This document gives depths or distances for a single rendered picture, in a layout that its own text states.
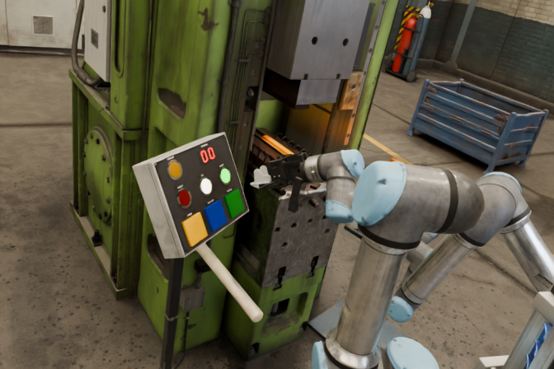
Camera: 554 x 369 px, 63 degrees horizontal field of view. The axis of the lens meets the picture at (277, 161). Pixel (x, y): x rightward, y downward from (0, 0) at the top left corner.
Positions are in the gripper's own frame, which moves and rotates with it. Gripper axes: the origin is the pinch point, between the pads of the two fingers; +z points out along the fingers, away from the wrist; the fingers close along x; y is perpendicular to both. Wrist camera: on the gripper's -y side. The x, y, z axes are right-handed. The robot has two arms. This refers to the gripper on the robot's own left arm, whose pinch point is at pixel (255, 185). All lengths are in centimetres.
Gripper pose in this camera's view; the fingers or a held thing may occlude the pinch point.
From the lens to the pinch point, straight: 138.8
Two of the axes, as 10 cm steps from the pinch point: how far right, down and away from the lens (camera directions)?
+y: -2.8, -9.5, -1.7
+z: -8.3, 1.5, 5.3
